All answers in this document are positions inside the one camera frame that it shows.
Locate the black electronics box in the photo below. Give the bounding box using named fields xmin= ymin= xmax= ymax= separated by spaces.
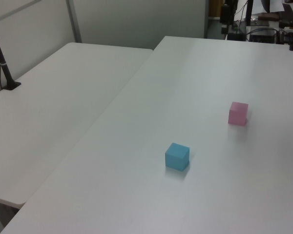
xmin=249 ymin=28 xmax=278 ymax=44

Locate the blue cube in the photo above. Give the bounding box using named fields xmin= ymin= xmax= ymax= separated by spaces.
xmin=165 ymin=142 xmax=190 ymax=171

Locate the black camera pole with clamp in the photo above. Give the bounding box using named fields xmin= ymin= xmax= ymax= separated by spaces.
xmin=0 ymin=19 xmax=22 ymax=91

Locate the black vertical stand pole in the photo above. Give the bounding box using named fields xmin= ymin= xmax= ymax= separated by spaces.
xmin=245 ymin=0 xmax=254 ymax=26

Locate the brown flat box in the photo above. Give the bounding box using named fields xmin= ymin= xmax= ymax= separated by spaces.
xmin=257 ymin=13 xmax=279 ymax=21

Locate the black camera on stand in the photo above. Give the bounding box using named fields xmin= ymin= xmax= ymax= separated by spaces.
xmin=219 ymin=0 xmax=235 ymax=35

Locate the pink cube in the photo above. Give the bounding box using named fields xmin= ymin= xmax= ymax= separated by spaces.
xmin=228 ymin=101 xmax=249 ymax=126

